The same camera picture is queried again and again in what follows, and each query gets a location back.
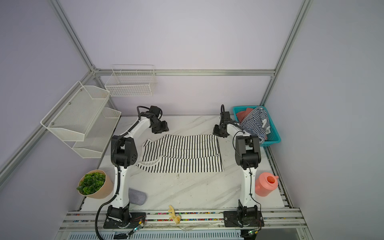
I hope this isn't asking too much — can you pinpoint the navy striped tank top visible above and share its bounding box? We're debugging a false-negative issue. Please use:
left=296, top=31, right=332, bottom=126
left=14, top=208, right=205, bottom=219
left=240, top=107, right=271, bottom=144

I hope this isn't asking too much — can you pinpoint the black white striped tank top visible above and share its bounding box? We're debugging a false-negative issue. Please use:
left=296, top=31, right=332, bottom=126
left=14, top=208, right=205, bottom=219
left=136, top=135, right=224, bottom=174

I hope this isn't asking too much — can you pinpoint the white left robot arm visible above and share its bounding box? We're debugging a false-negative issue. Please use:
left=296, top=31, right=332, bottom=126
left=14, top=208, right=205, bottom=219
left=107, top=106, right=169, bottom=222

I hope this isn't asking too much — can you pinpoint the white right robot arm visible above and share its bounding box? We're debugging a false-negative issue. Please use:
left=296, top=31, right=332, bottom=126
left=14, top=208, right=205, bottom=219
left=213, top=105, right=262, bottom=211

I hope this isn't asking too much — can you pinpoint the red tank top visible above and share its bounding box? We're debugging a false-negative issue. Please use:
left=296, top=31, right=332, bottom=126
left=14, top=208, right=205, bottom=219
left=236, top=108, right=254, bottom=123

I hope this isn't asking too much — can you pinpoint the teal plastic basket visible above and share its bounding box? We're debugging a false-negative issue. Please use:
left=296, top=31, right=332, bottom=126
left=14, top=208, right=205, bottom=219
left=233, top=106, right=281, bottom=147

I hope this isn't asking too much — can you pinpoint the white mesh two-tier shelf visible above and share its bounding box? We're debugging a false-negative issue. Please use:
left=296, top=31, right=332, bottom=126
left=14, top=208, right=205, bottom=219
left=41, top=82, right=121, bottom=159

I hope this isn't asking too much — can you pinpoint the grey felt pouch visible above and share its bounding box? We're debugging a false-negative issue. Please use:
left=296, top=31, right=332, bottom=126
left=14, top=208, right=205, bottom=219
left=129, top=188, right=147, bottom=206

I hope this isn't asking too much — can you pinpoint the potted green plant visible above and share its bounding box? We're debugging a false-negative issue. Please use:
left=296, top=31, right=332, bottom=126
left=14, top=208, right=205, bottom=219
left=77, top=170, right=114, bottom=199

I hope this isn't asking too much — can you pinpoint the yellow banana toy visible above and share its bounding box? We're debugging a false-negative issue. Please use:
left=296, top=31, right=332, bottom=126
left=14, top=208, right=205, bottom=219
left=168, top=205, right=182, bottom=225

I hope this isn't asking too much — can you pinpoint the white wire wall basket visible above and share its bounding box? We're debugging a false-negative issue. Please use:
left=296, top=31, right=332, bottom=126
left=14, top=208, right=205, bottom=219
left=105, top=65, right=157, bottom=97

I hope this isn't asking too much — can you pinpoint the aluminium frame rail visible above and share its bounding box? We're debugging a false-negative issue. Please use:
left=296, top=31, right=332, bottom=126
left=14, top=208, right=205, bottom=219
left=95, top=69, right=276, bottom=77

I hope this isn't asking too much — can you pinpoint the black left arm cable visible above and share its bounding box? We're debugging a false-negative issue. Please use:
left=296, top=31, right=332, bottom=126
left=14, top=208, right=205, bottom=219
left=94, top=167, right=121, bottom=240

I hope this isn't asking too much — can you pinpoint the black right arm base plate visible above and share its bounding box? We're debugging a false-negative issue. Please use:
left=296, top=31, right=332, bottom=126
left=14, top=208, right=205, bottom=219
left=223, top=206, right=265, bottom=228

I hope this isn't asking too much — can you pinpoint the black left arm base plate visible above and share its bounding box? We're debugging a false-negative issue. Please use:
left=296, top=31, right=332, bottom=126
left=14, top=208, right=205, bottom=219
left=103, top=208, right=147, bottom=229

